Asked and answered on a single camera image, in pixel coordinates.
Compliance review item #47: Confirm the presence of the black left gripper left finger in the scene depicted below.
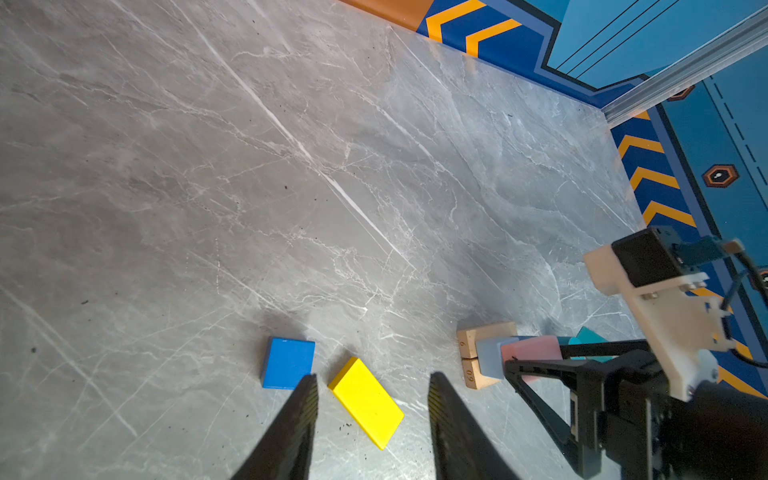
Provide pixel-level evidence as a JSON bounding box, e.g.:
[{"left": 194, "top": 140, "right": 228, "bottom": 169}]
[{"left": 231, "top": 374, "right": 319, "bottom": 480}]

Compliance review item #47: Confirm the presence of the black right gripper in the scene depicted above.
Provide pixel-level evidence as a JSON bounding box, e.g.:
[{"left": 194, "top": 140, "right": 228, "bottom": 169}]
[{"left": 503, "top": 338, "right": 679, "bottom": 480}]

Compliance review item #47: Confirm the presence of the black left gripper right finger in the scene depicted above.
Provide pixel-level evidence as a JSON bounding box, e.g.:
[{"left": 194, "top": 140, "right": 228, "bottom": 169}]
[{"left": 428, "top": 372, "right": 519, "bottom": 480}]

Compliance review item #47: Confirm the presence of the pink wood block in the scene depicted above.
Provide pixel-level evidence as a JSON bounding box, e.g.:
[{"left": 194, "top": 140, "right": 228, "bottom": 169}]
[{"left": 501, "top": 335, "right": 563, "bottom": 374}]

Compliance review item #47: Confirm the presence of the dark blue cube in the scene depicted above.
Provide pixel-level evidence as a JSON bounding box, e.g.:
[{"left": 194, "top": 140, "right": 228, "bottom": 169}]
[{"left": 262, "top": 337, "right": 316, "bottom": 390}]

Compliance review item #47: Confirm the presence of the light blue wood cube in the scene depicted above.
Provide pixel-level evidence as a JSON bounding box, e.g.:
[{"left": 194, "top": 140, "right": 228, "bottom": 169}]
[{"left": 476, "top": 337, "right": 519, "bottom": 380}]

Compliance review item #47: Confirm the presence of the natural wood block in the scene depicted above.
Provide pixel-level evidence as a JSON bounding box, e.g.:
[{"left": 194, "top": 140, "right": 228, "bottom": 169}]
[{"left": 457, "top": 321, "right": 517, "bottom": 390}]

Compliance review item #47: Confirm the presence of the teal wood block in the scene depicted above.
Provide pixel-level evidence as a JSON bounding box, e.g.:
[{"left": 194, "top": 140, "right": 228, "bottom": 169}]
[{"left": 568, "top": 327, "right": 615, "bottom": 363}]

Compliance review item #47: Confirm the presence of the yellow wood block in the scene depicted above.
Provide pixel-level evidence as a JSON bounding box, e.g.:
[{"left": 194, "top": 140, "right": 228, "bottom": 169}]
[{"left": 329, "top": 357, "right": 405, "bottom": 450}]

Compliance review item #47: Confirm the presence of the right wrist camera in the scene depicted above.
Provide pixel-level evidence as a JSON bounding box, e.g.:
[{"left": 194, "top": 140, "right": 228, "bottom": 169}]
[{"left": 584, "top": 227, "right": 744, "bottom": 401}]

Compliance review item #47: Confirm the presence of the aluminium corner post right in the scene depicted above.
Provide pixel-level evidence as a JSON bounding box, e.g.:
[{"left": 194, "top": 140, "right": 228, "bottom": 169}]
[{"left": 601, "top": 6, "right": 767, "bottom": 129}]

